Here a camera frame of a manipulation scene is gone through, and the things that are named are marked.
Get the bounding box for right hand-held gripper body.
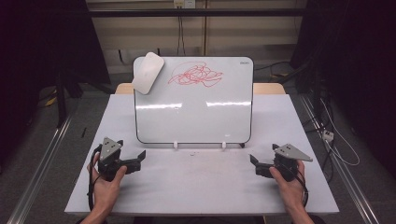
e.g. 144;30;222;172
272;143;314;183

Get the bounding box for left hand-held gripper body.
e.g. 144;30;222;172
97;136;129;182

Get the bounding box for white dry-erase whiteboard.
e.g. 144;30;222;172
133;55;255;146

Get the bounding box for white magnetic board eraser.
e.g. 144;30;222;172
131;51;165;95

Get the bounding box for person's right hand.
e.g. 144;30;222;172
269;159;306;213

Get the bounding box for person's left hand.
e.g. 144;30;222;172
88;152;128;215

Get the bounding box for white power adapter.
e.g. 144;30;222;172
321;130;335;143

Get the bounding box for black metal stand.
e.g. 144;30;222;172
55;70;69;129

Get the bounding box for thin brass pole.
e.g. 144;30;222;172
203;0;208;57

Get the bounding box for black horizontal bar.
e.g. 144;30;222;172
88;8;305;18

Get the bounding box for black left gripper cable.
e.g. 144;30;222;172
87;144;104;213

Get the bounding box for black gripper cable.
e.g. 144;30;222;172
87;144;104;213
292;167;310;209

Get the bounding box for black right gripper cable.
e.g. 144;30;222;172
292;167;310;209

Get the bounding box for aluminium floor rail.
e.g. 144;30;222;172
299;94;380;224
7;115;75;224

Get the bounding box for white cable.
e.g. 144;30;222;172
319;98;361;167

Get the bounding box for black floor cable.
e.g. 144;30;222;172
253;61;292;72

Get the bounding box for black hanging cables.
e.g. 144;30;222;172
177;15;185;57

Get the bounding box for white wall socket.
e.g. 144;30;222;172
173;0;197;9

